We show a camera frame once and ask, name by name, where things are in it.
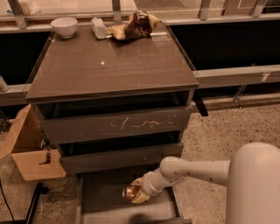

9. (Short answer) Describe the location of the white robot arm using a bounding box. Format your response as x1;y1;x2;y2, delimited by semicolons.
122;143;280;224

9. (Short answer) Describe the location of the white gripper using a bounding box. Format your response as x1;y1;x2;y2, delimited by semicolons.
131;171;163;204

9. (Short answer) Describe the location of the grey middle drawer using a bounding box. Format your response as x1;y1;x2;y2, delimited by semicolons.
59;143;184;174

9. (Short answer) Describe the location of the grey drawer cabinet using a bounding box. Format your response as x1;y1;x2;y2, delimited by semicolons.
25;22;200;176

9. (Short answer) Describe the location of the white bowl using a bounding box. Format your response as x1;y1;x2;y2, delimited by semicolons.
51;17;78;39

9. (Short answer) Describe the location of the grey top drawer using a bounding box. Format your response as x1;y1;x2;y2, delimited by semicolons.
33;106;190;144

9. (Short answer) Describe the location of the cardboard box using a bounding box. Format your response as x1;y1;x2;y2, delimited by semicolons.
0;105;66;181

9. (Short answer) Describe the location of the grey bottom drawer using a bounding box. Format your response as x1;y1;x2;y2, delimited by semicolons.
76;164;193;224

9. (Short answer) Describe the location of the grey drawer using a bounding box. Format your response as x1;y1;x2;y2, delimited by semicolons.
33;106;190;144
59;143;184;174
76;164;193;224

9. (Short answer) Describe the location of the grey horizontal rail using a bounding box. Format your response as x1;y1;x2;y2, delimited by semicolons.
193;65;280;88

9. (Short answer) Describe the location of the black metal stand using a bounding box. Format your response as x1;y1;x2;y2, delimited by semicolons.
0;183;49;224

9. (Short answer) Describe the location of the brown snack bag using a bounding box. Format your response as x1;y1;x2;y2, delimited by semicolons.
107;10;161;40

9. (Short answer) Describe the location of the black cable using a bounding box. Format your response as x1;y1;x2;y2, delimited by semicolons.
0;178;16;222

